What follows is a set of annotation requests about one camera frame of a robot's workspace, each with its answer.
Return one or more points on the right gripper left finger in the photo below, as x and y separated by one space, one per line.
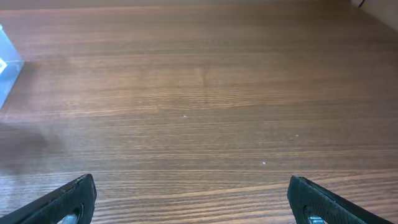
73 202

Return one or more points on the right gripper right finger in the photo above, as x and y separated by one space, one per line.
311 203

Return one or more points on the clear plastic container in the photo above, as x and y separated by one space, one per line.
11 66

